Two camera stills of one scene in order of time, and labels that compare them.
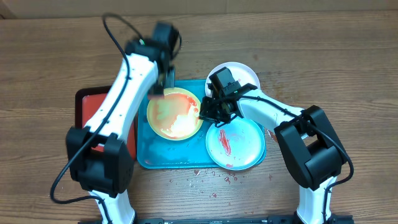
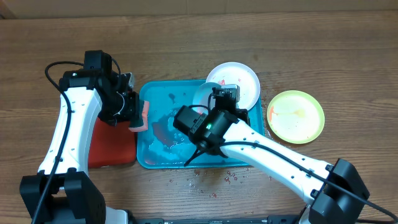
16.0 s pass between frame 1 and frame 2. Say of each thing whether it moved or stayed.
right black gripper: stayed
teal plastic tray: stayed
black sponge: moved
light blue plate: moved
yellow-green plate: moved
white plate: stayed
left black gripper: moved
